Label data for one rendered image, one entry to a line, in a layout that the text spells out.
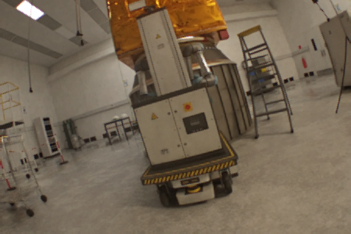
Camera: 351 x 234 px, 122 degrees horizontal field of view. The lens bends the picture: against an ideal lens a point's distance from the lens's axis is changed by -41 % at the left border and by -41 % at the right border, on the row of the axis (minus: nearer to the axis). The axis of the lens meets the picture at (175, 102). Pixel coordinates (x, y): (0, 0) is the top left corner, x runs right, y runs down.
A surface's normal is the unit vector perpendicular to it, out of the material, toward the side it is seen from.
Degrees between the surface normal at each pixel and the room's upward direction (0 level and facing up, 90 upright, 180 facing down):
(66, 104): 90
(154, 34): 90
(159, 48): 90
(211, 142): 90
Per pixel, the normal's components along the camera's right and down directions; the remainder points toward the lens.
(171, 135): -0.14, 0.03
